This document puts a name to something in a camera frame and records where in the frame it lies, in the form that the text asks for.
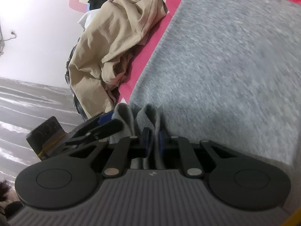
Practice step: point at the grey sweatshirt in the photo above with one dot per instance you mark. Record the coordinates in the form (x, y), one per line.
(229, 71)

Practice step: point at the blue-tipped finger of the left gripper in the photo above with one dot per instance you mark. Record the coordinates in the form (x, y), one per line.
(99, 127)

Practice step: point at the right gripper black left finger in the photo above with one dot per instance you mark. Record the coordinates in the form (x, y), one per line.
(127, 149)

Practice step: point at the beige garment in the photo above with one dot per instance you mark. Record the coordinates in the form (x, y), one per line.
(104, 50)

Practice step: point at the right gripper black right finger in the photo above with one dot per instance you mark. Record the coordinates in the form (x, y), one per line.
(178, 153)

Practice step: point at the pink floral blanket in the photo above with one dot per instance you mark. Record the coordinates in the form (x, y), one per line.
(142, 52)

